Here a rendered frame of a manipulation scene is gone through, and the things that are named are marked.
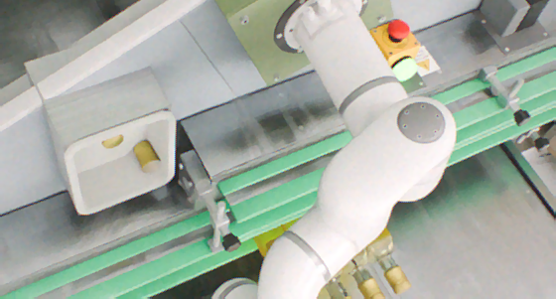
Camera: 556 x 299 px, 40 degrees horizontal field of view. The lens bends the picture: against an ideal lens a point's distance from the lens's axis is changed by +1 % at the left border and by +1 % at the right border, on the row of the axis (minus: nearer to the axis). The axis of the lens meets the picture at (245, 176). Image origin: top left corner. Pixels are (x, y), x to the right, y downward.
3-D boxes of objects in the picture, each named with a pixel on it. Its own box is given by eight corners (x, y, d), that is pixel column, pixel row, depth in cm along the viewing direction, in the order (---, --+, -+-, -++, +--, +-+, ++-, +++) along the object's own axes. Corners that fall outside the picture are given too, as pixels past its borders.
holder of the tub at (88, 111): (64, 189, 135) (80, 224, 132) (42, 102, 111) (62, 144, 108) (153, 155, 140) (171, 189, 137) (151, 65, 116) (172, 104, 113)
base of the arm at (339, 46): (265, 11, 107) (314, 97, 101) (344, -39, 105) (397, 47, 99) (296, 56, 121) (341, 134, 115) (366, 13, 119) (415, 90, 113)
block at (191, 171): (174, 181, 138) (191, 213, 135) (175, 155, 130) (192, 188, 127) (192, 174, 139) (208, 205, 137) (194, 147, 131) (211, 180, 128)
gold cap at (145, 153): (147, 161, 127) (136, 140, 129) (139, 173, 130) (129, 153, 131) (165, 159, 130) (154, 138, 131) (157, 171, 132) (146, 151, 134)
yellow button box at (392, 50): (358, 51, 144) (379, 80, 141) (368, 26, 138) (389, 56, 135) (390, 40, 146) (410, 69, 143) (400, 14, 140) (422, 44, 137)
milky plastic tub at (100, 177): (61, 177, 131) (79, 219, 127) (42, 104, 111) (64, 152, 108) (154, 142, 136) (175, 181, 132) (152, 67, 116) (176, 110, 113)
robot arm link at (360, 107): (336, 129, 113) (387, 221, 107) (342, 82, 101) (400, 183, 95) (394, 104, 114) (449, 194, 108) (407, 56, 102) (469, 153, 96)
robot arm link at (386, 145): (282, 240, 105) (280, 196, 90) (401, 132, 110) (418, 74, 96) (332, 290, 101) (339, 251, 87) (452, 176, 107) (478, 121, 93)
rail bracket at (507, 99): (472, 74, 146) (513, 129, 141) (486, 51, 140) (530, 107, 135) (488, 69, 148) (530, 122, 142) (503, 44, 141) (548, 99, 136)
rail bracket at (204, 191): (191, 217, 137) (221, 275, 132) (194, 172, 122) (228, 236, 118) (206, 211, 138) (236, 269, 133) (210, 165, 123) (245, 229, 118)
